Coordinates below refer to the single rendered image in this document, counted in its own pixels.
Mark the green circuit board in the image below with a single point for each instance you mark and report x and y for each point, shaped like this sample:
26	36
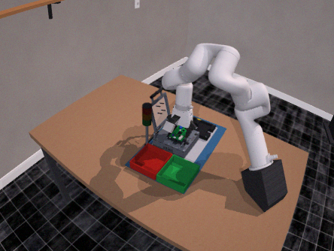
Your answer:
179	133

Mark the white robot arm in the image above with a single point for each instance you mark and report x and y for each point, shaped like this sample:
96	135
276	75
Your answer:
245	96

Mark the green bin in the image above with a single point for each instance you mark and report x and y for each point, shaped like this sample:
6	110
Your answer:
180	171

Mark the red open-top bin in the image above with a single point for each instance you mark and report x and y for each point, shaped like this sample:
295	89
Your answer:
149	159

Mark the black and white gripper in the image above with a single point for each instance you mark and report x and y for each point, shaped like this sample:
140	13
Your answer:
185	121

